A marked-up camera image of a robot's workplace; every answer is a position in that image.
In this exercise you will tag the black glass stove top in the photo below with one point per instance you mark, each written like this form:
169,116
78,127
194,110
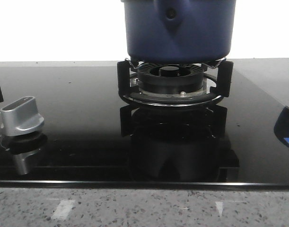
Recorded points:
91,138

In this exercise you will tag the right gas burner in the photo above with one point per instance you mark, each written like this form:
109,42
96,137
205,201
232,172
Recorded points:
170,78

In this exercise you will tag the blue cooking pot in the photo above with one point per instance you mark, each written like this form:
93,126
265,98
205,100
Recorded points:
178,31

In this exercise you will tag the right black pot support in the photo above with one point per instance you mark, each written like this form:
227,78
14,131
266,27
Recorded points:
216,86

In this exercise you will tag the silver right stove knob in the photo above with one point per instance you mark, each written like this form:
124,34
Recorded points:
21,117

